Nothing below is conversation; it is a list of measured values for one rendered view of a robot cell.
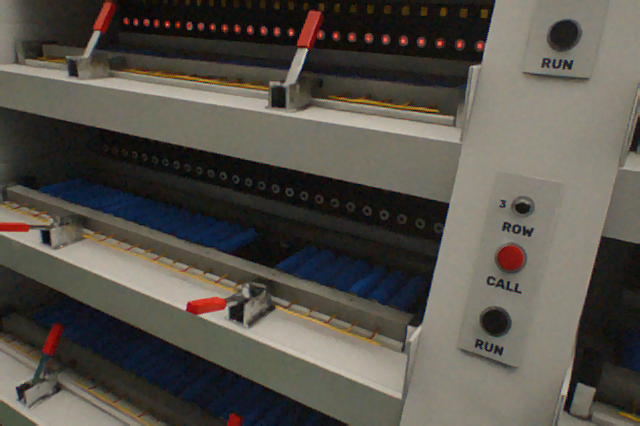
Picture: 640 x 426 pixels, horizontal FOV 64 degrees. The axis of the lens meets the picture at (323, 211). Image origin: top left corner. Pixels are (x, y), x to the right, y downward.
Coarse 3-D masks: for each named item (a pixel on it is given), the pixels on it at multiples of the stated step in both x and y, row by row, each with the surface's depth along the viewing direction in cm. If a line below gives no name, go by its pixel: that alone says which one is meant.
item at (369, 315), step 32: (32, 192) 66; (96, 224) 59; (128, 224) 58; (160, 256) 53; (192, 256) 52; (224, 256) 51; (224, 288) 48; (288, 288) 47; (320, 288) 46; (352, 320) 44; (384, 320) 42
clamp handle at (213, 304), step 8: (248, 288) 44; (240, 296) 44; (248, 296) 45; (192, 304) 39; (200, 304) 39; (208, 304) 39; (216, 304) 40; (224, 304) 41; (232, 304) 42; (192, 312) 39; (200, 312) 39; (208, 312) 40
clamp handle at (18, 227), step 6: (0, 222) 52; (54, 222) 57; (0, 228) 51; (6, 228) 51; (12, 228) 52; (18, 228) 52; (24, 228) 53; (30, 228) 54; (36, 228) 54; (42, 228) 55; (48, 228) 56
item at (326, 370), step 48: (0, 192) 67; (240, 192) 65; (0, 240) 60; (384, 240) 56; (432, 240) 53; (96, 288) 52; (144, 288) 49; (192, 288) 50; (192, 336) 47; (240, 336) 43; (288, 336) 43; (336, 336) 43; (288, 384) 42; (336, 384) 39; (384, 384) 38
